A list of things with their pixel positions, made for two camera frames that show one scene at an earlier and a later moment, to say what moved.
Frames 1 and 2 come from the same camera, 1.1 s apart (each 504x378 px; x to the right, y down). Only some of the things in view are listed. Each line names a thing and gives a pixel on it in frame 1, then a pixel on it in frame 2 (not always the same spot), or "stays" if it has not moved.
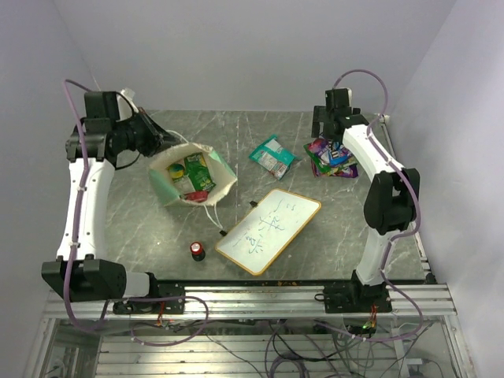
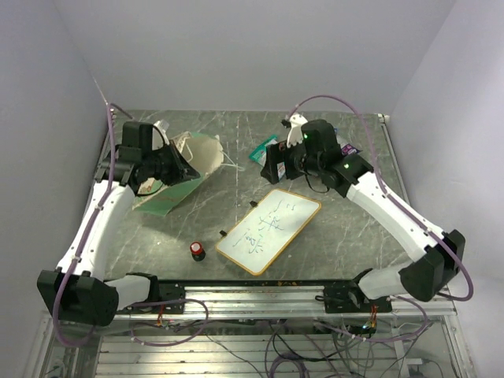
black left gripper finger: (170, 140) -> (185, 172)
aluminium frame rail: (411, 302) stays
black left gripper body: (138, 134) -> (167, 162)
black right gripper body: (320, 116) -> (295, 161)
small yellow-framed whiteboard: (263, 239) stays
